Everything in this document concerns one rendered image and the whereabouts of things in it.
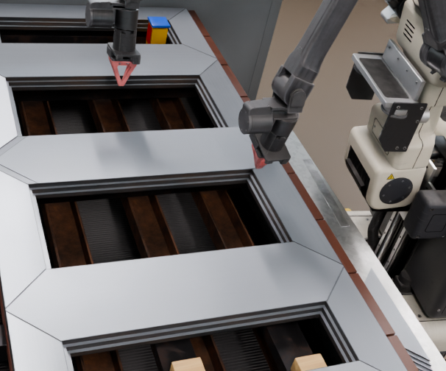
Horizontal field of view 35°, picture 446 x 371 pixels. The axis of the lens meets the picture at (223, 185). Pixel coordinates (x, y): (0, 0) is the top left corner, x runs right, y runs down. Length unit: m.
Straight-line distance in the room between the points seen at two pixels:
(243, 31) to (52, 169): 1.21
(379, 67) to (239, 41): 0.80
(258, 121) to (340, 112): 2.34
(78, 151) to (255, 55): 1.18
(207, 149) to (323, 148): 1.73
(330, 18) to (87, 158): 0.67
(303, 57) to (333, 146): 2.07
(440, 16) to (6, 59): 1.16
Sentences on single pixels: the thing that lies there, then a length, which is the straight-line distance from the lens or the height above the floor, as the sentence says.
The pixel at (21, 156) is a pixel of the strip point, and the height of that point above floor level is 0.85.
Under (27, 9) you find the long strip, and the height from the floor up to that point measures 0.85.
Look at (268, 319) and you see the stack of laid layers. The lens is 1.50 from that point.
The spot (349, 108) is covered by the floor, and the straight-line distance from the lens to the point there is 3.91.
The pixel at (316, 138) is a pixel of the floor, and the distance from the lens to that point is 3.58.
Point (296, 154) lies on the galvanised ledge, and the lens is 2.21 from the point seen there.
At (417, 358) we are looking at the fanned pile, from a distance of 1.72.
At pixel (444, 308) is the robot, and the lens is 2.41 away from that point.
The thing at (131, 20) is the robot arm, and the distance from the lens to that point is 1.80.
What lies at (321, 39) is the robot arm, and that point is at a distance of 1.51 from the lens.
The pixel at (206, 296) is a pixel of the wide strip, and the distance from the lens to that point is 1.47.
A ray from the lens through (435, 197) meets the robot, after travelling 2.14.
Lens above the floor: 1.94
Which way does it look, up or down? 39 degrees down
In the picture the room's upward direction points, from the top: 15 degrees clockwise
